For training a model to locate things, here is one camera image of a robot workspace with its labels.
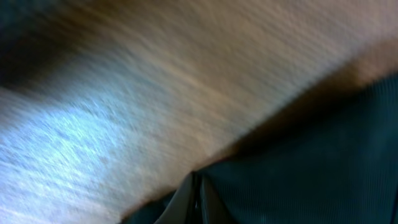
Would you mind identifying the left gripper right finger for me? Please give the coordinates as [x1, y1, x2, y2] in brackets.
[200, 177, 236, 224]

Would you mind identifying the dark teal t-shirt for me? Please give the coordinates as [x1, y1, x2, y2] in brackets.
[124, 75, 397, 223]

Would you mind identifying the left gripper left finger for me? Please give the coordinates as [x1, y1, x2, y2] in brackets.
[155, 173, 199, 224]

